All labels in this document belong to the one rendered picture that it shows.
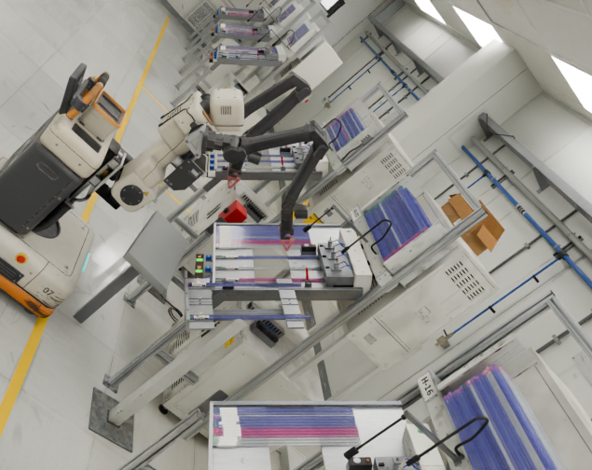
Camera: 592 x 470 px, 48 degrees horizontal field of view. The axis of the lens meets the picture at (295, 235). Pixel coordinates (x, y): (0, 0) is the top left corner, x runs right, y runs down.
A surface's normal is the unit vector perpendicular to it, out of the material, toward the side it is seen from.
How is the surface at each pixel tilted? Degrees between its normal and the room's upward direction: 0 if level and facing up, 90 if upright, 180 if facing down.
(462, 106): 90
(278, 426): 44
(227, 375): 90
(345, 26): 90
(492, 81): 90
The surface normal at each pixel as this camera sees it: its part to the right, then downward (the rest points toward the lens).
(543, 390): -0.65, -0.64
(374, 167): 0.10, 0.46
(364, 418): 0.09, -0.88
